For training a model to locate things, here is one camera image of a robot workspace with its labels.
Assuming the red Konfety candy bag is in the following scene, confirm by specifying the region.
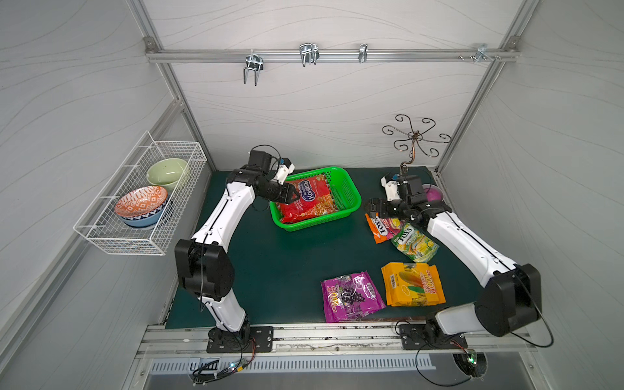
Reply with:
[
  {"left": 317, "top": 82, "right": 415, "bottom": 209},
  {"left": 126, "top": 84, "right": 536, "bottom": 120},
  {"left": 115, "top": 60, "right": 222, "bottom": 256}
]
[{"left": 278, "top": 174, "right": 338, "bottom": 224}]

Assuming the orange Fox's candy bag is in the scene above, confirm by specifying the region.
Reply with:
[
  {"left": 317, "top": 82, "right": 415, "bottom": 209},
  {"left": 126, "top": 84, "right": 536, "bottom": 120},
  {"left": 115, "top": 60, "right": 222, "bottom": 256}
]
[{"left": 366, "top": 214, "right": 403, "bottom": 244}]

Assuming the green plastic basket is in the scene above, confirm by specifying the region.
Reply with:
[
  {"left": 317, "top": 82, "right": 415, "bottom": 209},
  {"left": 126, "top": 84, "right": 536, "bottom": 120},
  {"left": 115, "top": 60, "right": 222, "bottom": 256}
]
[{"left": 269, "top": 167, "right": 362, "bottom": 232}]

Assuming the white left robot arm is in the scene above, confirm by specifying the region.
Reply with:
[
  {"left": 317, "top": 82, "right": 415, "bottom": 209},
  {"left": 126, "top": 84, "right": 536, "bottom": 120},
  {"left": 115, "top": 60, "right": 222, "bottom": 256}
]
[{"left": 174, "top": 149, "right": 300, "bottom": 334}]

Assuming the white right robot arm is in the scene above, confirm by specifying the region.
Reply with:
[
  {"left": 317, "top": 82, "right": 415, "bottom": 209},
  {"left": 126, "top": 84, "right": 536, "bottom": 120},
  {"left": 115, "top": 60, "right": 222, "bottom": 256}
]
[{"left": 366, "top": 174, "right": 543, "bottom": 342}]

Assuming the grey bowl purple inside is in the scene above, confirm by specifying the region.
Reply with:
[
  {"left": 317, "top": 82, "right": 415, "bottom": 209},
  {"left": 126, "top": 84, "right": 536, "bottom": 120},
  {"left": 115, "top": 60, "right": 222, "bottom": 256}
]
[{"left": 423, "top": 184, "right": 445, "bottom": 202}]

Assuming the green Fox's candy bag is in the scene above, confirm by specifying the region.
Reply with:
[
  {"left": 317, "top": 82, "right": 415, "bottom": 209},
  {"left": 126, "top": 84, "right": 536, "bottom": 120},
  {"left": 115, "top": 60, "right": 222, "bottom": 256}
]
[{"left": 391, "top": 224, "right": 439, "bottom": 263}]

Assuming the black metal jewelry stand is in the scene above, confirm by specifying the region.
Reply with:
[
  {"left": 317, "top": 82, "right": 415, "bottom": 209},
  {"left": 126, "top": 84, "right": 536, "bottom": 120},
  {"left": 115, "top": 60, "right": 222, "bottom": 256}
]
[{"left": 381, "top": 114, "right": 453, "bottom": 176}]

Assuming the yellow corn candy bag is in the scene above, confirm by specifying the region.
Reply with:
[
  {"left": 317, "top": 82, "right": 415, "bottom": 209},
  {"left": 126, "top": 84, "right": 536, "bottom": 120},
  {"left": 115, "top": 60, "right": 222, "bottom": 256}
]
[{"left": 381, "top": 263, "right": 446, "bottom": 307}]

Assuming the light green bowl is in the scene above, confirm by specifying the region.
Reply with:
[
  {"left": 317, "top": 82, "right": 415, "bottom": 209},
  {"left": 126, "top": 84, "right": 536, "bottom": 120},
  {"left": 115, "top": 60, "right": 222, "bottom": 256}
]
[{"left": 146, "top": 158, "right": 188, "bottom": 194}]

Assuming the purple grape candy bag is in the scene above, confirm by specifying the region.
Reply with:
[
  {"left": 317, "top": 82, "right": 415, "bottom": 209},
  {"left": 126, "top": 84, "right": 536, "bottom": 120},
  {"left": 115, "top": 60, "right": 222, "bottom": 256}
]
[{"left": 321, "top": 271, "right": 386, "bottom": 323}]

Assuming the double prong metal hook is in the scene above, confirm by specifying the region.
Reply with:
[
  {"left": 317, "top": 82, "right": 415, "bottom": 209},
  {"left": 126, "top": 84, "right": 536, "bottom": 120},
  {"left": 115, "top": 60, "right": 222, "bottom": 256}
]
[{"left": 243, "top": 53, "right": 264, "bottom": 86}]

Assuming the blue bowl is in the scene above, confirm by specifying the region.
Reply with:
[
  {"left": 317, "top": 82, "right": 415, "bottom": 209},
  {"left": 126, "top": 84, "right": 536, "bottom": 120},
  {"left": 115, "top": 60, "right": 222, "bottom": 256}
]
[{"left": 117, "top": 208, "right": 164, "bottom": 228}]

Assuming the orange patterned bowl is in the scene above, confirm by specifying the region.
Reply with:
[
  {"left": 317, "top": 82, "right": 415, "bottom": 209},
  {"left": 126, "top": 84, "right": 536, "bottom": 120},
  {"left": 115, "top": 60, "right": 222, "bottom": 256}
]
[{"left": 114, "top": 185, "right": 168, "bottom": 217}]

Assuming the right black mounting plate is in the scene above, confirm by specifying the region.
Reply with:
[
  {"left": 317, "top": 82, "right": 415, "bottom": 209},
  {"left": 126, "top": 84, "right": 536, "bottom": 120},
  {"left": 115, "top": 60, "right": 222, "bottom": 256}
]
[{"left": 395, "top": 322, "right": 468, "bottom": 351}]

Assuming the black mounting plate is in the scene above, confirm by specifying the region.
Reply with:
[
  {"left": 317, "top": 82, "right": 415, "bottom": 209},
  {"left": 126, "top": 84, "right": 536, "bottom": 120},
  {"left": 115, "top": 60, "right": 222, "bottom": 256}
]
[
  {"left": 206, "top": 326, "right": 275, "bottom": 354},
  {"left": 395, "top": 322, "right": 468, "bottom": 351}
]

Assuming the looped metal hook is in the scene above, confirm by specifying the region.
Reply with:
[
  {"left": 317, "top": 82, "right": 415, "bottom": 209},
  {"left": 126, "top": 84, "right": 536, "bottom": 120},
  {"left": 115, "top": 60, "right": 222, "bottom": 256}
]
[{"left": 299, "top": 43, "right": 320, "bottom": 68}]

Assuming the small metal hook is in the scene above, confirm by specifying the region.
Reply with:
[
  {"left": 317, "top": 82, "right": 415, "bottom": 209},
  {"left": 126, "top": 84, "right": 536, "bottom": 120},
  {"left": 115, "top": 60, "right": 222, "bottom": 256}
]
[{"left": 358, "top": 43, "right": 368, "bottom": 63}]

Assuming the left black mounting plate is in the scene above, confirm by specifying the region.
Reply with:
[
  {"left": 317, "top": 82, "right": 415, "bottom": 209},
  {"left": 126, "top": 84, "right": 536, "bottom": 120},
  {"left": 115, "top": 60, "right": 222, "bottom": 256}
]
[{"left": 206, "top": 326, "right": 275, "bottom": 354}]

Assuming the right metal peg hook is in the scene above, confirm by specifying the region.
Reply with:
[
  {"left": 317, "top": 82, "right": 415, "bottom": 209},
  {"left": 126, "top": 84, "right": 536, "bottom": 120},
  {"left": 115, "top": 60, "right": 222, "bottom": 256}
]
[{"left": 458, "top": 44, "right": 502, "bottom": 64}]

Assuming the white vented strip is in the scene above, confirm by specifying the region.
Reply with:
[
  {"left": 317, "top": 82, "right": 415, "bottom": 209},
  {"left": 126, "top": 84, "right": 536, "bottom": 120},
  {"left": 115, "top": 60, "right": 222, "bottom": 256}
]
[{"left": 149, "top": 354, "right": 436, "bottom": 375}]

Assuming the round black floor port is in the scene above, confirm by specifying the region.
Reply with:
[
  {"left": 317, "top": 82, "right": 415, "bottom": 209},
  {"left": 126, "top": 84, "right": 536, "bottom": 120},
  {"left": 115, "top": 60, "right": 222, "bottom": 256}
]
[{"left": 453, "top": 353, "right": 488, "bottom": 379}]

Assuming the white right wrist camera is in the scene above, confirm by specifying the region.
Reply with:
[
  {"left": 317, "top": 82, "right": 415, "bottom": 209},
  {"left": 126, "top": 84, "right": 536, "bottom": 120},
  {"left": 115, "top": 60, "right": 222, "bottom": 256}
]
[{"left": 380, "top": 174, "right": 401, "bottom": 202}]

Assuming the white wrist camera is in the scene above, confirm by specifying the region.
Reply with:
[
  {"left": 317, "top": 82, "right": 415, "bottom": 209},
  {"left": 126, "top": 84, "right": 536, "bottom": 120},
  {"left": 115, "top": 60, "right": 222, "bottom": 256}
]
[
  {"left": 380, "top": 174, "right": 401, "bottom": 202},
  {"left": 272, "top": 158, "right": 295, "bottom": 185}
]

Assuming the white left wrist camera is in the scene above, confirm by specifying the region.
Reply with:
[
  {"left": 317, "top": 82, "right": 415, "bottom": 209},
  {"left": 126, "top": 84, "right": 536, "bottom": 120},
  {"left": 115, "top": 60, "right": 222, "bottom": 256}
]
[{"left": 272, "top": 158, "right": 295, "bottom": 185}]

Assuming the white wire wall basket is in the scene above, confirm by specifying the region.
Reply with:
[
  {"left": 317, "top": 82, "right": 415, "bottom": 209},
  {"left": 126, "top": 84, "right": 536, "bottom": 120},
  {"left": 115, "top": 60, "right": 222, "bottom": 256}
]
[{"left": 74, "top": 133, "right": 206, "bottom": 256}]

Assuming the aluminium wall rail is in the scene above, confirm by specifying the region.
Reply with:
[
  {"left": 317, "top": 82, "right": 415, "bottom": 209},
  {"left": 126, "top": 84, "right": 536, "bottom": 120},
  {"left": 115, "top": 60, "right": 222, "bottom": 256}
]
[{"left": 146, "top": 44, "right": 521, "bottom": 65}]

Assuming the right black cable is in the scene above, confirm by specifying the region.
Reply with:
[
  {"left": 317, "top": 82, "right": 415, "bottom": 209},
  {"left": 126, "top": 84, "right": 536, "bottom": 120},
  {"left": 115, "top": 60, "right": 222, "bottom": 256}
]
[{"left": 413, "top": 348, "right": 474, "bottom": 386}]

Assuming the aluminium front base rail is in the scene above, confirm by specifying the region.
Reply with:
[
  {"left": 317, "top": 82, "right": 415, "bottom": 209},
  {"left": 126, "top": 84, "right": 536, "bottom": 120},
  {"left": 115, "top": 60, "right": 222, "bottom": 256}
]
[{"left": 136, "top": 318, "right": 537, "bottom": 356}]

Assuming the left cable bundle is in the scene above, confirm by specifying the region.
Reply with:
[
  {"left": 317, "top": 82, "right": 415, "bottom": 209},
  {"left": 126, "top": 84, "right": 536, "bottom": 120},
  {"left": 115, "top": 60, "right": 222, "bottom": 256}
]
[{"left": 191, "top": 335, "right": 258, "bottom": 386}]

